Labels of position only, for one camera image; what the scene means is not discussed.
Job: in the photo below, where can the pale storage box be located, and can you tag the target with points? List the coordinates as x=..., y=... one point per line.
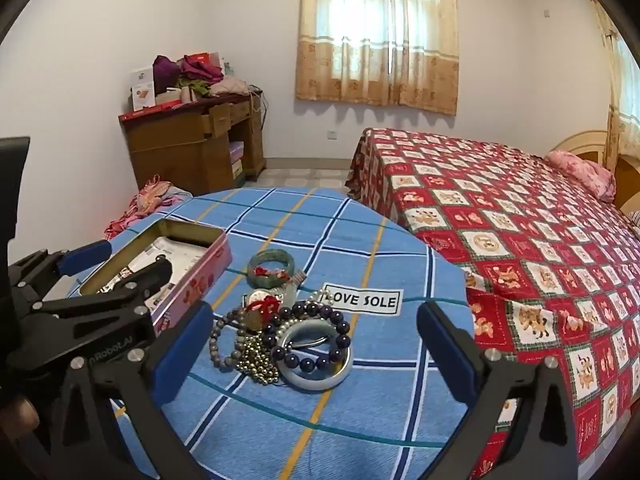
x=236, y=168

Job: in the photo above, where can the white printed carton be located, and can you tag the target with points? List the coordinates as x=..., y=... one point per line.
x=142, y=87

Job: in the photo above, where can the beige patterned window curtain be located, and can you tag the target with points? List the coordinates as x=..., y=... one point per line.
x=375, y=35

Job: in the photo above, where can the person's left hand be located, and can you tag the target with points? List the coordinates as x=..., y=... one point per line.
x=17, y=416

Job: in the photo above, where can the wooden headboard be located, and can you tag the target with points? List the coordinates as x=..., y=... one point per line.
x=585, y=141

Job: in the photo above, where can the pale jade bangle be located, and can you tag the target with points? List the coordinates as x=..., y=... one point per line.
x=310, y=385

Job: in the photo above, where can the red knot charm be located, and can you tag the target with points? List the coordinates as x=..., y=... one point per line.
x=262, y=272

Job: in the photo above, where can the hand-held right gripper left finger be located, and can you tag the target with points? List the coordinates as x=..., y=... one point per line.
x=180, y=355

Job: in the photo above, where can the green jade bangle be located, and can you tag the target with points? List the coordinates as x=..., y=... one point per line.
x=260, y=258

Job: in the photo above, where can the flat red box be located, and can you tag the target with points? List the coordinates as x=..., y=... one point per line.
x=150, y=109

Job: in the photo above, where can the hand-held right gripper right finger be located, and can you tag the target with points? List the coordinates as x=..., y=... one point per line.
x=442, y=347

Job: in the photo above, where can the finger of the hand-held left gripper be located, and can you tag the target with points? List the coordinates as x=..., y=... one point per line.
x=145, y=280
x=85, y=256

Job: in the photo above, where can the white cloth label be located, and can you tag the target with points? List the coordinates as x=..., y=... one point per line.
x=362, y=301

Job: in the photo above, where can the small red box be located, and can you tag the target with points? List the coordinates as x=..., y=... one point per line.
x=202, y=56

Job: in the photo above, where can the red knot gold pendant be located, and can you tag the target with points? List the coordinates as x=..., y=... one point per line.
x=262, y=309

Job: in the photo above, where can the purple storage box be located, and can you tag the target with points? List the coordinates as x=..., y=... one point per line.
x=236, y=150

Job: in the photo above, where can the striped pillow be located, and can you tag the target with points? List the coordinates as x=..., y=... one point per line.
x=635, y=221

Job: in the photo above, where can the pink pillow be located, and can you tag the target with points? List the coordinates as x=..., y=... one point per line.
x=582, y=172

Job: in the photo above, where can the beige side curtain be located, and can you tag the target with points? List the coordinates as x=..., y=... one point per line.
x=612, y=110

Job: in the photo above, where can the blue plaid tablecloth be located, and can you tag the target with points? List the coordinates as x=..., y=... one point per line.
x=350, y=400

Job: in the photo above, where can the pink clothes heap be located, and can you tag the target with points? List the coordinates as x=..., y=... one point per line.
x=145, y=202

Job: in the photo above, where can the red patterned bedspread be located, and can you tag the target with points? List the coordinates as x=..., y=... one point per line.
x=500, y=210

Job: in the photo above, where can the pink tin box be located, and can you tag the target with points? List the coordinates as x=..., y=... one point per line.
x=200, y=280

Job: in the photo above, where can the pile of purple clothes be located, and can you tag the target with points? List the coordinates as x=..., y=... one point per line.
x=200, y=75

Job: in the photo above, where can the brown wooden desk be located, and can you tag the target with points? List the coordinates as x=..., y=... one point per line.
x=170, y=155

